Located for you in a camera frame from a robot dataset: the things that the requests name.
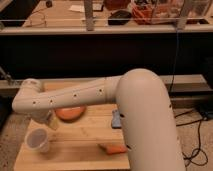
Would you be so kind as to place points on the grey metal post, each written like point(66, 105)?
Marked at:
point(88, 7)

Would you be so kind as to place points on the orange crate on bench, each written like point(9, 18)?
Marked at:
point(146, 14)

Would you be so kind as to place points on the orange toy carrot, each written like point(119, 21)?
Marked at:
point(113, 149)

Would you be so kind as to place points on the orange ceramic bowl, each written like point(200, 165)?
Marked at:
point(70, 114)

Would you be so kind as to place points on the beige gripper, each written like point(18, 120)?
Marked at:
point(47, 118)

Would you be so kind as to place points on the white ceramic cup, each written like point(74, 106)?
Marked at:
point(37, 140)

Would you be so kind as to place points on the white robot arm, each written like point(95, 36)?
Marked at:
point(146, 114)

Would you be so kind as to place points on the blue sponge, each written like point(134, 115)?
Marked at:
point(115, 123)

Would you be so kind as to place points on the black object on bench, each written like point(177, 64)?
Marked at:
point(120, 17)

